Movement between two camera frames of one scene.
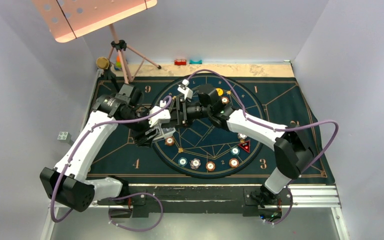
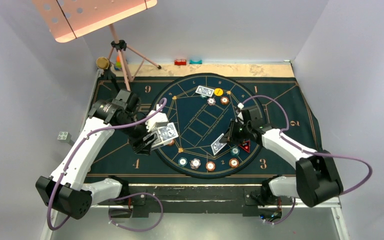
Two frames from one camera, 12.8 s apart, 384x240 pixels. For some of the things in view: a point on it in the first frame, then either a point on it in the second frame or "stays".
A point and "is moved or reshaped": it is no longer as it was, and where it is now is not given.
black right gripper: [179, 113] to [230, 137]
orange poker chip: [234, 162] stays
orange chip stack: [210, 166] stays
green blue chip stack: [182, 161] stays
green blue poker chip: [235, 151] stays
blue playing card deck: [166, 132] is moved or reshaped
